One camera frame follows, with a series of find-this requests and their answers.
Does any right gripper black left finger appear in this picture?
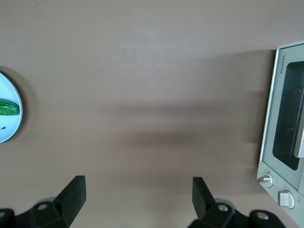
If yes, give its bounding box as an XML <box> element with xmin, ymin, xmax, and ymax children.
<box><xmin>28</xmin><ymin>175</ymin><xmax>86</xmax><ymax>228</ymax></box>

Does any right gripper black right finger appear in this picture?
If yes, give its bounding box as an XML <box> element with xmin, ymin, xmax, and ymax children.
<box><xmin>189</xmin><ymin>177</ymin><xmax>236</xmax><ymax>228</ymax></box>

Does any glass oven door with handle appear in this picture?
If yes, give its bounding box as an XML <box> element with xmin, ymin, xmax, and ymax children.
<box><xmin>259</xmin><ymin>40</ymin><xmax>304</xmax><ymax>172</ymax></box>

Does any silver oven knob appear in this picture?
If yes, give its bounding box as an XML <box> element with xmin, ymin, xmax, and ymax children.
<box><xmin>277</xmin><ymin>189</ymin><xmax>295</xmax><ymax>210</ymax></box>
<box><xmin>257</xmin><ymin>172</ymin><xmax>274</xmax><ymax>189</ymax></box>

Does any white toaster oven body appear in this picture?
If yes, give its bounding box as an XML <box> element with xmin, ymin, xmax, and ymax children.
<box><xmin>256</xmin><ymin>40</ymin><xmax>304</xmax><ymax>228</ymax></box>

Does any light blue round plate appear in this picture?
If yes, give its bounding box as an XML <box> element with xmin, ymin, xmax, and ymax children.
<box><xmin>0</xmin><ymin>72</ymin><xmax>24</xmax><ymax>144</ymax></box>

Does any green cucumber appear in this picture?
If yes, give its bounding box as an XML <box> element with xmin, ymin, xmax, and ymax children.
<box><xmin>0</xmin><ymin>98</ymin><xmax>19</xmax><ymax>117</ymax></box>

